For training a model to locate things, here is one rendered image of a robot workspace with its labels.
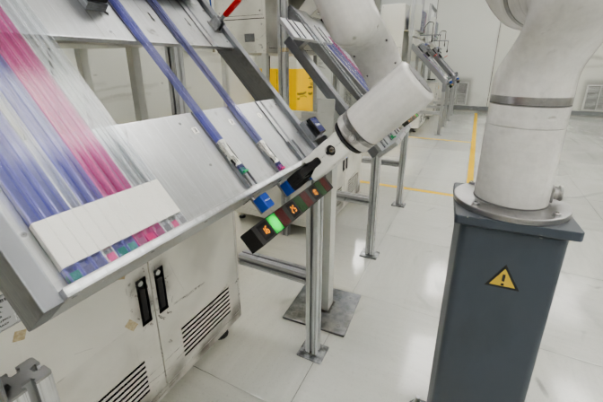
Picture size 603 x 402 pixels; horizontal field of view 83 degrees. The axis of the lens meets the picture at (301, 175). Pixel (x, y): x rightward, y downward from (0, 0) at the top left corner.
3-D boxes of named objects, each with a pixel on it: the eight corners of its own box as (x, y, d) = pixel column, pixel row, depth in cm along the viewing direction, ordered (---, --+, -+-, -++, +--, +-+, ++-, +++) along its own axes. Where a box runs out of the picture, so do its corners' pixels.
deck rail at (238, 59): (310, 165, 96) (325, 152, 92) (306, 167, 94) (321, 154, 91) (161, -27, 100) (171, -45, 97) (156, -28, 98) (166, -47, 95)
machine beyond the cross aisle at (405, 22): (449, 126, 544) (467, -7, 484) (444, 135, 474) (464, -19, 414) (365, 120, 601) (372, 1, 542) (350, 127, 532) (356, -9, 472)
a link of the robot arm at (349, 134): (369, 149, 60) (355, 159, 62) (380, 140, 67) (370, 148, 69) (339, 112, 60) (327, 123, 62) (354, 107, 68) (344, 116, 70)
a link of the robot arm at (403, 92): (353, 103, 68) (342, 115, 60) (406, 56, 61) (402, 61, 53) (380, 135, 69) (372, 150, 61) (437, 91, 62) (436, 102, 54)
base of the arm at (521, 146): (554, 193, 69) (578, 100, 63) (589, 234, 52) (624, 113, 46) (452, 181, 76) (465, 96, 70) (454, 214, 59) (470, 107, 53)
